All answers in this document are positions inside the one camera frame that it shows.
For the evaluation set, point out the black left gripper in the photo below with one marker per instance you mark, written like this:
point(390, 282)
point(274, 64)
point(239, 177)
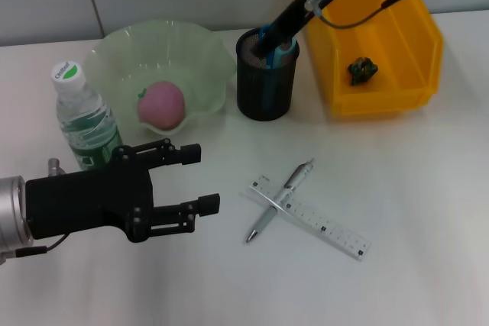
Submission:
point(88, 204)

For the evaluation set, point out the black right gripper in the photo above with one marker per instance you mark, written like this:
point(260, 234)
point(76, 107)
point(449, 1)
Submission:
point(305, 5)

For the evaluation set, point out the pink peach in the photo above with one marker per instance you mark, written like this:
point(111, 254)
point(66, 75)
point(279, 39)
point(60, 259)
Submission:
point(162, 106)

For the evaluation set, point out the green plastic wrapper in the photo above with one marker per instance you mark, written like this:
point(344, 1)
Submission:
point(362, 70)

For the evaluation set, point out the clear water bottle green label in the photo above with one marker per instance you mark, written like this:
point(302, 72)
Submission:
point(84, 120)

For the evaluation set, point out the clear plastic ruler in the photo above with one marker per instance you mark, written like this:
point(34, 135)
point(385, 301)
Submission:
point(336, 234)

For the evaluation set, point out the black mesh pen holder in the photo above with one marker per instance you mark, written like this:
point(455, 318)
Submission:
point(263, 89)

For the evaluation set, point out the silver ballpoint pen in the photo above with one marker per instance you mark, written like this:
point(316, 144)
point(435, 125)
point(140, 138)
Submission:
point(267, 215)

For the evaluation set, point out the green glass fruit plate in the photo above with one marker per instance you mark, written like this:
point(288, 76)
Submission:
point(153, 55)

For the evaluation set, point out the yellow plastic storage bin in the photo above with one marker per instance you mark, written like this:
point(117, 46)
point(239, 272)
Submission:
point(401, 55)

